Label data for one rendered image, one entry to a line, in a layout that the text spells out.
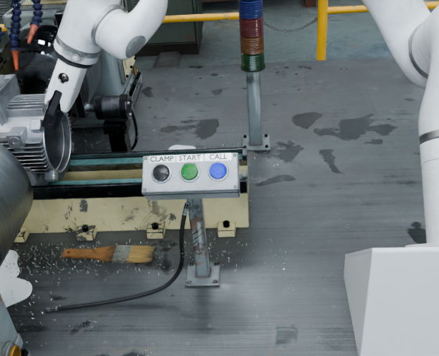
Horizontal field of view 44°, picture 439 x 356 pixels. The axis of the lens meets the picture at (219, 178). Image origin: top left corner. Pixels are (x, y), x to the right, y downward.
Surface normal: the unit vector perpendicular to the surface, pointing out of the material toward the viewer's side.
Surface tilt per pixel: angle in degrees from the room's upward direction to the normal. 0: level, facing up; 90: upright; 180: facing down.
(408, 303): 90
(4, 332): 90
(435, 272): 90
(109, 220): 90
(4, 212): 81
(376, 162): 0
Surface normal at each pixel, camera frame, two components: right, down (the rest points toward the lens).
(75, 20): -0.33, 0.40
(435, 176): -0.89, -0.07
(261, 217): -0.07, -0.83
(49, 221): -0.04, 0.56
